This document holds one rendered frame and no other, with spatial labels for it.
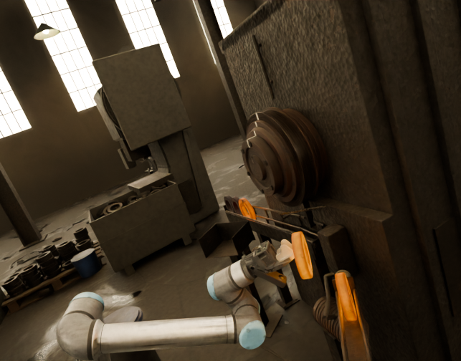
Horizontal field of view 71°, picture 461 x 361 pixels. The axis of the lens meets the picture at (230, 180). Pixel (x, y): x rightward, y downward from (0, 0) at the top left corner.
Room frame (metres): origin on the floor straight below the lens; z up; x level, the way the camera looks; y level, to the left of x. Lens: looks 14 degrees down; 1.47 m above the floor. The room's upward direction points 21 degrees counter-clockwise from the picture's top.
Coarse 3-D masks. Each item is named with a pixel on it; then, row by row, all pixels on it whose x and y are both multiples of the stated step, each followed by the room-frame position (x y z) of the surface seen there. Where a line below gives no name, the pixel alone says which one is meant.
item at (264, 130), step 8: (248, 128) 1.56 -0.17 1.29; (256, 128) 1.46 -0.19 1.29; (264, 128) 1.40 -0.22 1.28; (272, 128) 1.35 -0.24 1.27; (248, 136) 1.54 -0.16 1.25; (264, 136) 1.38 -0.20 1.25; (272, 136) 1.35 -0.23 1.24; (280, 136) 1.32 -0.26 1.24; (272, 144) 1.33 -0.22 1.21; (280, 144) 1.31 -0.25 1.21; (280, 152) 1.31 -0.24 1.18; (288, 152) 1.28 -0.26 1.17; (280, 160) 1.31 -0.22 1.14; (288, 160) 1.29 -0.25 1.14; (288, 168) 1.30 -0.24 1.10; (296, 168) 1.28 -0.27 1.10; (288, 176) 1.31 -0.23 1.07; (296, 176) 1.28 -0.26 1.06; (288, 184) 1.32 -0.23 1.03; (296, 184) 1.29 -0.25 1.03; (280, 192) 1.41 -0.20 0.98; (288, 192) 1.36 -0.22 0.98; (296, 192) 1.32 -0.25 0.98; (280, 200) 1.48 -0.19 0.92; (288, 200) 1.40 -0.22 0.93
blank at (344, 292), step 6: (336, 276) 0.96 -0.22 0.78; (342, 276) 0.95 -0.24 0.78; (336, 282) 0.94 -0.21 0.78; (342, 282) 0.93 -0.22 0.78; (342, 288) 0.91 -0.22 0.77; (348, 288) 0.98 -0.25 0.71; (342, 294) 0.90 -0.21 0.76; (348, 294) 0.89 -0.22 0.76; (342, 300) 0.89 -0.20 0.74; (348, 300) 0.88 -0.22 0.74; (342, 306) 0.89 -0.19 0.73; (348, 306) 0.88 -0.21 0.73; (354, 306) 0.97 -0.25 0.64; (348, 312) 0.88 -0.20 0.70; (354, 312) 0.88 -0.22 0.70; (348, 318) 0.89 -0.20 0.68; (354, 318) 0.88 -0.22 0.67
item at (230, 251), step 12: (216, 228) 2.02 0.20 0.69; (228, 228) 1.98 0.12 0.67; (240, 228) 1.80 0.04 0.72; (204, 240) 1.91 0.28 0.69; (216, 240) 1.98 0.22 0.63; (228, 240) 2.00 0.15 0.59; (240, 240) 1.76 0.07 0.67; (204, 252) 1.88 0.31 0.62; (216, 252) 1.89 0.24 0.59; (228, 252) 1.81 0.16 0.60; (240, 252) 1.73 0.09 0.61; (252, 288) 1.84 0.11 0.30; (264, 312) 1.85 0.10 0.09; (264, 324) 1.82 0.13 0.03; (276, 324) 1.81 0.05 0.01
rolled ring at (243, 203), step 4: (240, 200) 2.17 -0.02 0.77; (244, 200) 2.14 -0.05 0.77; (240, 204) 2.20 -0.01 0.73; (244, 204) 2.12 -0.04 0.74; (248, 204) 2.10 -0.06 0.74; (240, 208) 2.24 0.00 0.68; (244, 208) 2.23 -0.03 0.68; (248, 208) 2.08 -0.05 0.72; (252, 208) 2.09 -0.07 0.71; (244, 212) 2.22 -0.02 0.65; (252, 212) 2.08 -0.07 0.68; (248, 216) 2.19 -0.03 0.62; (252, 216) 2.08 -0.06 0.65
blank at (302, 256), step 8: (296, 232) 1.01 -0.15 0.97; (296, 240) 0.96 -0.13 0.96; (304, 240) 1.01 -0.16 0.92; (296, 248) 0.94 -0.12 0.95; (304, 248) 0.96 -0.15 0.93; (296, 256) 0.92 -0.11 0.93; (304, 256) 0.91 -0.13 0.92; (296, 264) 0.92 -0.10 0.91; (304, 264) 0.91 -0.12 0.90; (304, 272) 0.91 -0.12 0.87; (312, 272) 0.97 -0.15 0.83
